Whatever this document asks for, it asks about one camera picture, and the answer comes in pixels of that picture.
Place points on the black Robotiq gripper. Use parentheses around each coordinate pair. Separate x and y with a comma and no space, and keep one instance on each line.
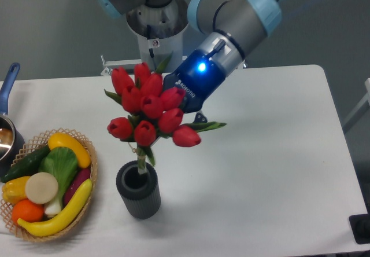
(199,77)

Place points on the red tulip bouquet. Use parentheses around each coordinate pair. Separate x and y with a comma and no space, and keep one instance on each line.
(153,112)

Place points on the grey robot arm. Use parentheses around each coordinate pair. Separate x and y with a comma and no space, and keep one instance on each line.
(200,42)

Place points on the dark grey ribbed vase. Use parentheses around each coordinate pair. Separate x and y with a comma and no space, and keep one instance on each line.
(139,192)

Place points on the purple sweet potato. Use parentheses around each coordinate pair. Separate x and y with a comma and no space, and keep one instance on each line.
(80,177)

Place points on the yellow squash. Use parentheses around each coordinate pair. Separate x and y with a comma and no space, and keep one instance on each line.
(66,140)

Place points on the green bok choy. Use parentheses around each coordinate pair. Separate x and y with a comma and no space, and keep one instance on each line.
(61,162)

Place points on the woven wicker basket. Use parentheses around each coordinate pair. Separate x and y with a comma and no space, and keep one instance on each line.
(37,142)

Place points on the round beige onion slice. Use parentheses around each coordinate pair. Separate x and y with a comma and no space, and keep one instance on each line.
(41,188)

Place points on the dark green cucumber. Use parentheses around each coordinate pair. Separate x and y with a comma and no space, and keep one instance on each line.
(26,166)

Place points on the yellow banana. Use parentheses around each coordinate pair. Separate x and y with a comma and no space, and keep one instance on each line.
(64,218)

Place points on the black device at edge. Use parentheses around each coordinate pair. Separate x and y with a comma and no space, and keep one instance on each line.
(360,228)

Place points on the orange fruit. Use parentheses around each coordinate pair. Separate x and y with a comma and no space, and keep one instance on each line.
(28,211)

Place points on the yellow bell pepper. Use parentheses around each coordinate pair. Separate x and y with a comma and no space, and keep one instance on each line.
(14,191)

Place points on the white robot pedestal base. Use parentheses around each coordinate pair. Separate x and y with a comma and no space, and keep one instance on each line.
(159,33)

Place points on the white frame at right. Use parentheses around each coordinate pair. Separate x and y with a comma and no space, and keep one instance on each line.
(358,111)

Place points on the blue-handled saucepan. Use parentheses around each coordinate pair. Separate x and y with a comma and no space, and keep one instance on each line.
(11,140)

